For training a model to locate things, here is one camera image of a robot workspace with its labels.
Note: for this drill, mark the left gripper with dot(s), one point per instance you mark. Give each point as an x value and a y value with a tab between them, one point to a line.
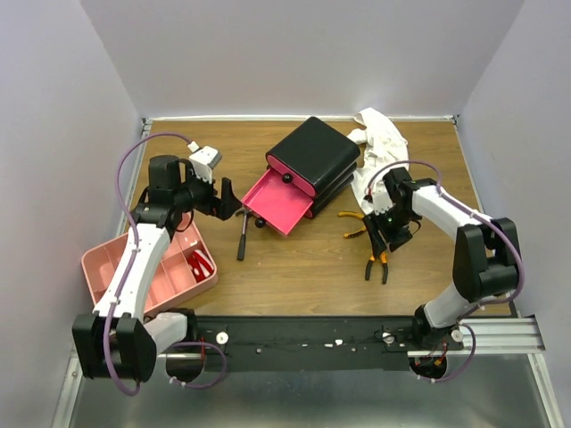
215	205

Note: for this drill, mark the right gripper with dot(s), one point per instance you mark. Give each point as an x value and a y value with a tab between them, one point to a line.
379	236

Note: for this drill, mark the black handled hammer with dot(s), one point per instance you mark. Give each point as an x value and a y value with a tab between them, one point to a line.
241	251

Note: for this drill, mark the pink top drawer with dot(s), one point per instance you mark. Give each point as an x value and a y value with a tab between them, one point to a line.
295	178

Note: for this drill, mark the black drawer cabinet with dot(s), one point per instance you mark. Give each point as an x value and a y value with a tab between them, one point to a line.
322	155

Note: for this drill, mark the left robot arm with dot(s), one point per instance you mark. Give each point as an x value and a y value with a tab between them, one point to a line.
114	340

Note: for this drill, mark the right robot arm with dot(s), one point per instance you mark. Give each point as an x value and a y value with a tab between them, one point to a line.
487	266

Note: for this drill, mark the red white item in tray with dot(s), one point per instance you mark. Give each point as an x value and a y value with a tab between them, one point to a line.
200	265

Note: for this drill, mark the pink compartment tray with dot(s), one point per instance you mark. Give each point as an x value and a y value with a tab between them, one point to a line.
173	283

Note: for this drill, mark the white cloth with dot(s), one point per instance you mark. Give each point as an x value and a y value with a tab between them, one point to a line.
384	145

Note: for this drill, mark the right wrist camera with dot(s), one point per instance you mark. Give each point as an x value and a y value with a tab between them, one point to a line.
378	200

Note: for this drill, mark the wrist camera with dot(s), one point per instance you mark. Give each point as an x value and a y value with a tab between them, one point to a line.
204	160
378	200

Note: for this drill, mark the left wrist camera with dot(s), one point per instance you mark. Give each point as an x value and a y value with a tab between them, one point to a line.
204	160

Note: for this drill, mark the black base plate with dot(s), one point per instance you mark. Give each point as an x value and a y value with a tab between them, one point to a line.
234	344

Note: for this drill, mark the aluminium rail frame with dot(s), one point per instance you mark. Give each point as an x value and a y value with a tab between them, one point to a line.
239	297

